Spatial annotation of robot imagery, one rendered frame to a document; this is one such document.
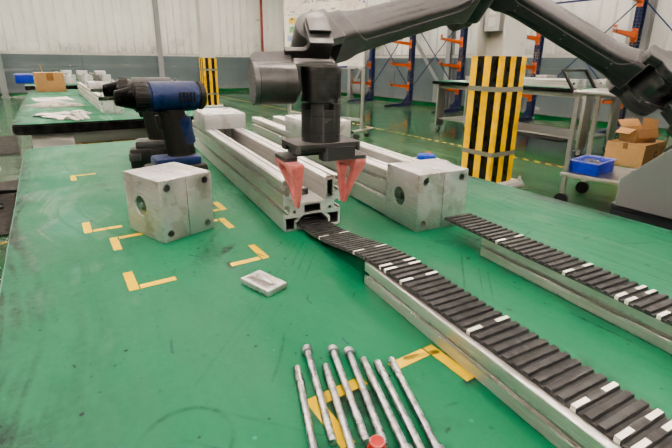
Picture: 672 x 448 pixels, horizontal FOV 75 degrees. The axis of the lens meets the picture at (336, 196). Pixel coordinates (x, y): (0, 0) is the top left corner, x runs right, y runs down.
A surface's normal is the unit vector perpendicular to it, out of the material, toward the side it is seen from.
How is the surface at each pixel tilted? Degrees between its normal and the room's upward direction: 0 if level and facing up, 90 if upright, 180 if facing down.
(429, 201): 90
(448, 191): 90
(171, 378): 0
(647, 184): 90
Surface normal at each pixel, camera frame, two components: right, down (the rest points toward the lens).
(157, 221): -0.62, 0.22
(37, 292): 0.01, -0.96
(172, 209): 0.78, 0.19
